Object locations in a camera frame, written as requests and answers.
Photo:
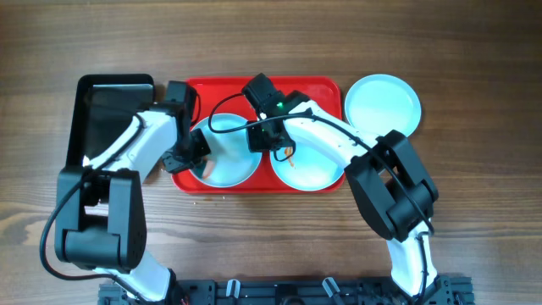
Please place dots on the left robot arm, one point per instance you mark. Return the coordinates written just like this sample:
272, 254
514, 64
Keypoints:
99, 223

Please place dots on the light blue plate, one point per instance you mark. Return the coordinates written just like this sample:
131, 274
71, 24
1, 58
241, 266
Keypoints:
380, 103
235, 163
304, 169

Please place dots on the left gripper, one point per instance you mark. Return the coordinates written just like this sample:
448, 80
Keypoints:
182, 158

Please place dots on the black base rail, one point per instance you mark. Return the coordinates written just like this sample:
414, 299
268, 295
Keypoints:
377, 290

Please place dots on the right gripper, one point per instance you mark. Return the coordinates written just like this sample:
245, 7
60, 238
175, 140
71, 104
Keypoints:
268, 141

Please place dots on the black rectangular tray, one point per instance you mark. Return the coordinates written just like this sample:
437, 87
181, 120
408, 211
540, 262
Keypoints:
103, 110

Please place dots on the light blue plate top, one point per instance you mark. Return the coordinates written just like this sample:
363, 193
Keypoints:
235, 163

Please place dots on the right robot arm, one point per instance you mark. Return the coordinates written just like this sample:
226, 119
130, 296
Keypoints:
392, 189

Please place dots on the red plastic tray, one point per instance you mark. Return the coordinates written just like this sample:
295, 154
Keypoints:
212, 89

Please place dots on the green scouring sponge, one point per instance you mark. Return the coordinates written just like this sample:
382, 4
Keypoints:
204, 168

